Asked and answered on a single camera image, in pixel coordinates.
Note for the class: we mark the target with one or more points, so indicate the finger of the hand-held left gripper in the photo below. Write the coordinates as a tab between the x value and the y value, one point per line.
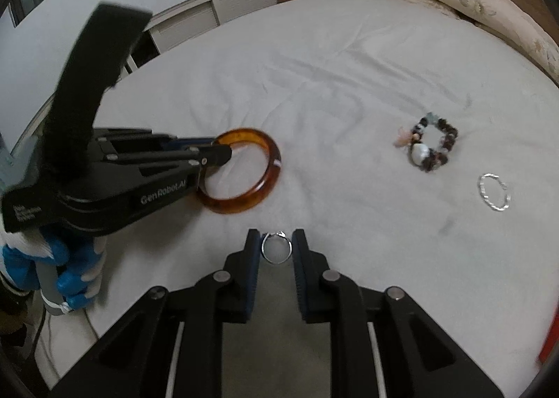
183	142
214	156

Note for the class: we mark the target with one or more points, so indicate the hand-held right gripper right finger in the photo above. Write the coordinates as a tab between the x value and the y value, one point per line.
301	276

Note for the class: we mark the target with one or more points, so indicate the person's left hand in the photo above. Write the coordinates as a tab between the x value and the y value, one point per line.
74	280

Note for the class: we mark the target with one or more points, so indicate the white slatted low cabinets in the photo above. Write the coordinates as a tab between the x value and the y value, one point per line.
244	1

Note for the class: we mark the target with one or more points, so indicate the amber bangle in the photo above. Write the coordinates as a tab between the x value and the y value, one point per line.
271	171

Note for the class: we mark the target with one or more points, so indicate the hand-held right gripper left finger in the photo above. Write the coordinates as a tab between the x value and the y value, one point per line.
252	276

